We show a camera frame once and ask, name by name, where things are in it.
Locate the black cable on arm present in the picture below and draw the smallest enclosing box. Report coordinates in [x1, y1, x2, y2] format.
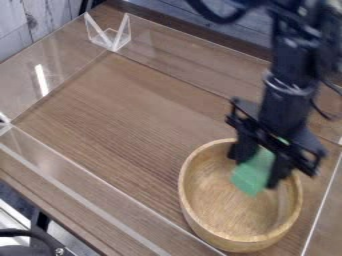
[185, 0, 342, 122]

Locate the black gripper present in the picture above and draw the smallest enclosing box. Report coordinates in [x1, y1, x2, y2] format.
[226, 74, 326, 189]

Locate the clear acrylic front wall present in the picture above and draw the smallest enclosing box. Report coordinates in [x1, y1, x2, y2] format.
[0, 125, 225, 256]

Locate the black cable lower left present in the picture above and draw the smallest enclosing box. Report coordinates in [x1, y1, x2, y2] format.
[0, 227, 58, 249]

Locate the clear acrylic corner bracket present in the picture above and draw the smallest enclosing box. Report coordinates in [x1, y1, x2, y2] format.
[84, 13, 131, 52]

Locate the wooden bowl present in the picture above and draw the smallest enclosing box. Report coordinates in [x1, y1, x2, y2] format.
[178, 138, 303, 253]

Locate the green foam stick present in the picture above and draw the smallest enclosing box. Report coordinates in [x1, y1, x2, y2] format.
[230, 144, 281, 196]

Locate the black table leg bracket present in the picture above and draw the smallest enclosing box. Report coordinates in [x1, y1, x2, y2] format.
[30, 209, 76, 256]

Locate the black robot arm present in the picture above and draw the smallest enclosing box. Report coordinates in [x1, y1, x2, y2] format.
[226, 0, 342, 195]

